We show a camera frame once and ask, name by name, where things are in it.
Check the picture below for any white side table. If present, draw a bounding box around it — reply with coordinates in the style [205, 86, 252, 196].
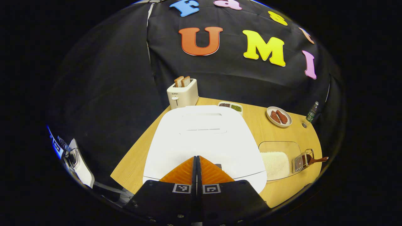
[68, 138, 95, 188]

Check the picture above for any white rice cooker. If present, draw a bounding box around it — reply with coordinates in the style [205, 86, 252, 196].
[143, 105, 267, 193]

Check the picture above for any clear plastic rice container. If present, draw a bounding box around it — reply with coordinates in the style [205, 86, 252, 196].
[258, 141, 302, 182]

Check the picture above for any clear plastic water bottle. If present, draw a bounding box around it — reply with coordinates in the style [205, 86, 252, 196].
[301, 101, 319, 128]

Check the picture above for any black backdrop cloth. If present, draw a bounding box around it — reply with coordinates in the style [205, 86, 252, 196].
[47, 0, 344, 189]

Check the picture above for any brown wooden spoon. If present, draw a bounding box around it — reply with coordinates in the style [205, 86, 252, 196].
[303, 154, 329, 166]

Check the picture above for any white round plate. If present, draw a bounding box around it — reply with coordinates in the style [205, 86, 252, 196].
[266, 106, 292, 128]

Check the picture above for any metal wire chopstick holder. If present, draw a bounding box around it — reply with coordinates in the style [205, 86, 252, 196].
[292, 149, 314, 174]

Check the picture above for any white rice heap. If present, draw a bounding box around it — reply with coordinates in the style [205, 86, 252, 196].
[261, 152, 290, 180]

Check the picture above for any white divided bean dish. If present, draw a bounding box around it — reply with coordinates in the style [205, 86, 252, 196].
[218, 101, 243, 115]

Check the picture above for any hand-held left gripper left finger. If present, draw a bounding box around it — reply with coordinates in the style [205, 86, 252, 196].
[124, 156, 198, 226]

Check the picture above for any small clear container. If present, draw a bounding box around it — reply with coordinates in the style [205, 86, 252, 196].
[64, 148, 80, 170]

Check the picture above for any computer monitor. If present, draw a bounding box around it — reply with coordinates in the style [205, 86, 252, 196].
[47, 126, 66, 159]

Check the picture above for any white toaster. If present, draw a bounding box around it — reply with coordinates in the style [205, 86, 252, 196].
[166, 78, 199, 110]

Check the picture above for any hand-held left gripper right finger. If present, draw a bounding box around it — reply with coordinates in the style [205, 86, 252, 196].
[197, 155, 270, 226]

